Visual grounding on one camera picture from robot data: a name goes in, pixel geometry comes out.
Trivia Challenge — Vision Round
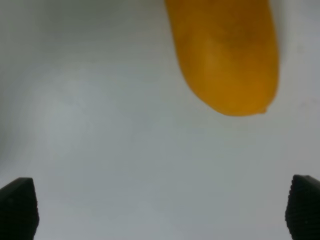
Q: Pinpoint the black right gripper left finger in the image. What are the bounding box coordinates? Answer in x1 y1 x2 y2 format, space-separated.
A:
0 177 40 240

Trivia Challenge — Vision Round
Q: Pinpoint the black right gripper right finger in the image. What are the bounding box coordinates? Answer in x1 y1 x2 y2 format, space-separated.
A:
285 174 320 240

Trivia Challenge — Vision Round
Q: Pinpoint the orange mango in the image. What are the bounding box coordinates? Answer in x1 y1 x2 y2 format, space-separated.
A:
165 0 279 117

